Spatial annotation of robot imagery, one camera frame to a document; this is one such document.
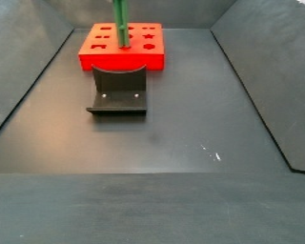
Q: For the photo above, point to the green three prong peg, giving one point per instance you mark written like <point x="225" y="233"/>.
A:
<point x="121" y="22"/>

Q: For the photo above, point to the black curved cradle holder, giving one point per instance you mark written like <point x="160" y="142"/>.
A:
<point x="121" y="91"/>

